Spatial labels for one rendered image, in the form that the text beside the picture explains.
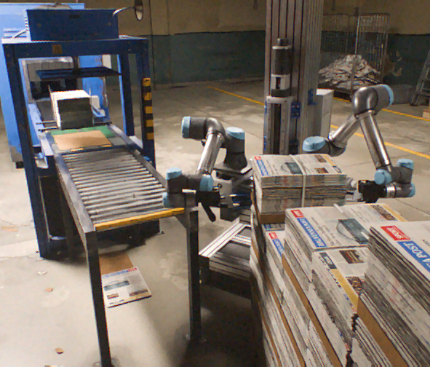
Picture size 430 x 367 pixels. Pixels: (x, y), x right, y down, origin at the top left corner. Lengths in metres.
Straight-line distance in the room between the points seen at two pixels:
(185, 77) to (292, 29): 8.97
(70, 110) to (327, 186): 2.62
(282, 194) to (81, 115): 2.49
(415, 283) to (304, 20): 1.95
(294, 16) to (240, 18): 9.44
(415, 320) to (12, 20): 5.11
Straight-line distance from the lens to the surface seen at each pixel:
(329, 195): 1.96
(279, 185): 1.88
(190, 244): 2.23
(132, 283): 3.08
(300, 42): 2.61
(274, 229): 1.92
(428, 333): 0.84
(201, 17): 11.58
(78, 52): 3.22
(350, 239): 1.39
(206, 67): 11.67
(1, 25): 5.48
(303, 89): 2.61
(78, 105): 4.00
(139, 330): 2.70
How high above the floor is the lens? 1.69
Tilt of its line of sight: 21 degrees down
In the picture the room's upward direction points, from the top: 1 degrees counter-clockwise
